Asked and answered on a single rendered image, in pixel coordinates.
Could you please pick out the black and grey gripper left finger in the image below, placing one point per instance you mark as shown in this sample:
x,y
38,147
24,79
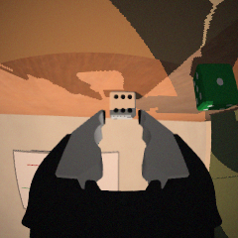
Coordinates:
x,y
74,160

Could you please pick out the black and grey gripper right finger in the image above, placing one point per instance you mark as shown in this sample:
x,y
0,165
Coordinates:
x,y
169,159

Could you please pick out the green die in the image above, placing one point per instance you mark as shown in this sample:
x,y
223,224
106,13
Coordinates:
x,y
215,86

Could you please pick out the white die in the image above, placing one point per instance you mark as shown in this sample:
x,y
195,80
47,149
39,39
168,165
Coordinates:
x,y
122,104

